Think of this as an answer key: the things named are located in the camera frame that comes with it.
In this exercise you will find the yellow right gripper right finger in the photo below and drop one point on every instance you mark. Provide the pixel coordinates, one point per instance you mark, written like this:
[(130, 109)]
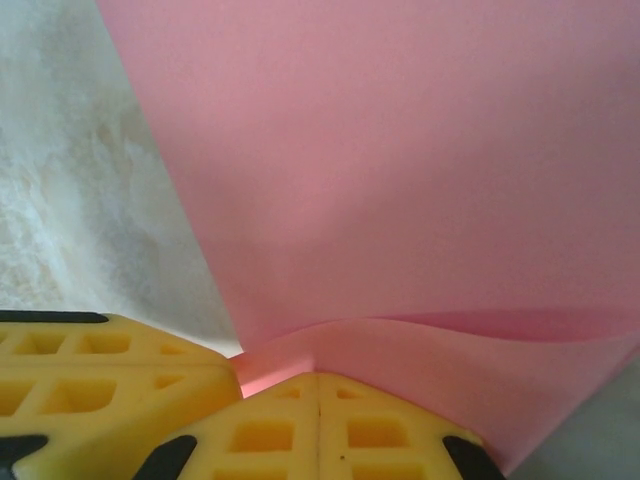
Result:
[(325, 440)]

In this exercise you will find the pink paper sheet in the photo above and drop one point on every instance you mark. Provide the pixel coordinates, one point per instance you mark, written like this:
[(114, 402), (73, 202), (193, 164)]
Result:
[(400, 175)]

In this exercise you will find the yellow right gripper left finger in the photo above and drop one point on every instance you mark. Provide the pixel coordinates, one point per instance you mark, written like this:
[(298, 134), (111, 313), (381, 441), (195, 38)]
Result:
[(90, 380)]

